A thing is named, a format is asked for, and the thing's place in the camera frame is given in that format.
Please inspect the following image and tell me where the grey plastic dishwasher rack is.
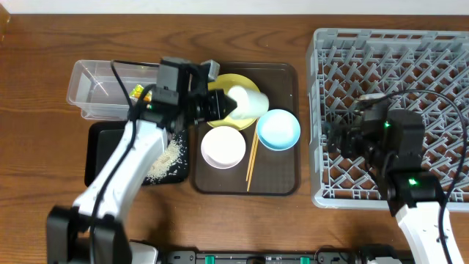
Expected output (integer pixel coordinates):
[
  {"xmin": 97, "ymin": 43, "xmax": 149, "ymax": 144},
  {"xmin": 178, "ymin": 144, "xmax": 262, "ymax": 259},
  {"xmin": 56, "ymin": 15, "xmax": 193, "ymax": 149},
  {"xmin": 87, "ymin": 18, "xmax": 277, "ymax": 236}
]
[{"xmin": 306, "ymin": 28, "xmax": 468, "ymax": 212}]

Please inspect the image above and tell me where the yellow plate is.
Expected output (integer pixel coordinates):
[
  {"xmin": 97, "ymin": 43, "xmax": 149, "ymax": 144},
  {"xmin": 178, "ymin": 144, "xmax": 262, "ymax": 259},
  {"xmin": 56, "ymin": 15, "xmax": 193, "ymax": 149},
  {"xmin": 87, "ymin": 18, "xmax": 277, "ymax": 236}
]
[{"xmin": 207, "ymin": 73, "xmax": 259, "ymax": 131}]

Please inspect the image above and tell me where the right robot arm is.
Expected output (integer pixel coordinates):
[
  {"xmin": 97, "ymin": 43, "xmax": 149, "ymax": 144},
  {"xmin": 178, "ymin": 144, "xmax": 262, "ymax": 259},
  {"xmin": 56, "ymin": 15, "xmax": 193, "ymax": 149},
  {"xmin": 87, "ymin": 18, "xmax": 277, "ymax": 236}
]
[{"xmin": 325, "ymin": 93, "xmax": 463, "ymax": 263}]

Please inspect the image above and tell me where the pile of rice grains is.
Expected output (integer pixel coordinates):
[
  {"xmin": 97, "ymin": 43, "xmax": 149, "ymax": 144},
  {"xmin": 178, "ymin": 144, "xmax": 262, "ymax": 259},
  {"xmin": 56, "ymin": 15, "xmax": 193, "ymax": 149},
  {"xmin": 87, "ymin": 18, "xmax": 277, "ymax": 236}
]
[{"xmin": 144, "ymin": 136, "xmax": 188, "ymax": 185}]

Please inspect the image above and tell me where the clear plastic waste bin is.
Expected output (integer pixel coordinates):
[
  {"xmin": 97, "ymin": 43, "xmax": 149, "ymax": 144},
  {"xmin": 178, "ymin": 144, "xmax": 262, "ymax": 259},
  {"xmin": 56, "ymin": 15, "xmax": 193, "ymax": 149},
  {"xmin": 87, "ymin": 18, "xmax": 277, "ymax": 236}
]
[{"xmin": 67, "ymin": 60, "xmax": 158, "ymax": 120}]

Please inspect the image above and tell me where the green snack wrapper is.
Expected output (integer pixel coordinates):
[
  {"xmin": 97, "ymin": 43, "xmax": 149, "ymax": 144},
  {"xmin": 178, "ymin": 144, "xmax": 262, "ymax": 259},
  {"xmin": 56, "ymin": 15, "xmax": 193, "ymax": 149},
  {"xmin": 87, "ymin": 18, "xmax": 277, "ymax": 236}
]
[{"xmin": 129, "ymin": 84, "xmax": 152, "ymax": 103}]

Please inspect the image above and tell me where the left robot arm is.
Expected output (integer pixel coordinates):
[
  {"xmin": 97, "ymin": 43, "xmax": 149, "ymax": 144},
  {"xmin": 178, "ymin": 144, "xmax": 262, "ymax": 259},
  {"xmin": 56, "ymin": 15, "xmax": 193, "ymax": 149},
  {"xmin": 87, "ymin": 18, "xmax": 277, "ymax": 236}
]
[{"xmin": 46, "ymin": 57, "xmax": 237, "ymax": 263}]

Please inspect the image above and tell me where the light blue bowl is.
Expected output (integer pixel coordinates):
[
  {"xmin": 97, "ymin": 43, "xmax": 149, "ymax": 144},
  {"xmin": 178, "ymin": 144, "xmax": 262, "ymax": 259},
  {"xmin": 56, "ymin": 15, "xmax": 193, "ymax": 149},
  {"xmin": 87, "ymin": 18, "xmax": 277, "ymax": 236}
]
[{"xmin": 256, "ymin": 109, "xmax": 301, "ymax": 151}]

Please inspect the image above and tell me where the white rice bowl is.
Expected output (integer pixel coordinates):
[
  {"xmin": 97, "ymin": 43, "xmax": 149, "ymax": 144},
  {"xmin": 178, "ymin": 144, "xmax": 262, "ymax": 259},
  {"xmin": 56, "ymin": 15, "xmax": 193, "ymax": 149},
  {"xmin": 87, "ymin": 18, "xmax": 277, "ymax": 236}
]
[{"xmin": 201, "ymin": 126, "xmax": 246, "ymax": 169}]

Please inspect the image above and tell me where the white green cup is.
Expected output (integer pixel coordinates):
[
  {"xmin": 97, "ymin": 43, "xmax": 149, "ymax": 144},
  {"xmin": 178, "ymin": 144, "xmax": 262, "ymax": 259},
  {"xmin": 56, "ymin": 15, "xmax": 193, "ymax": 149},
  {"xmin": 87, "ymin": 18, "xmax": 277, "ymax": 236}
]
[{"xmin": 227, "ymin": 85, "xmax": 270, "ymax": 120}]

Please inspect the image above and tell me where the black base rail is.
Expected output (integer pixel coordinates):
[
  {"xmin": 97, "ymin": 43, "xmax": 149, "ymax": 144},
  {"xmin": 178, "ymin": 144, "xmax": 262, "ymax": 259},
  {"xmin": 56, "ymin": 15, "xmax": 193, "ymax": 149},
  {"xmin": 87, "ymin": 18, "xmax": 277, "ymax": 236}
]
[{"xmin": 128, "ymin": 244, "xmax": 415, "ymax": 264}]

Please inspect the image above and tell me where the black waste tray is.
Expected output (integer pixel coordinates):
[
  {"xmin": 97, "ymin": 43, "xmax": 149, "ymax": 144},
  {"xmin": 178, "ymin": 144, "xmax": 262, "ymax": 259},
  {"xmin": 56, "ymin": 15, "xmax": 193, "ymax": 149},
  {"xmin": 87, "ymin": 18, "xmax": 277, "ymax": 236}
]
[{"xmin": 84, "ymin": 121, "xmax": 190, "ymax": 186}]

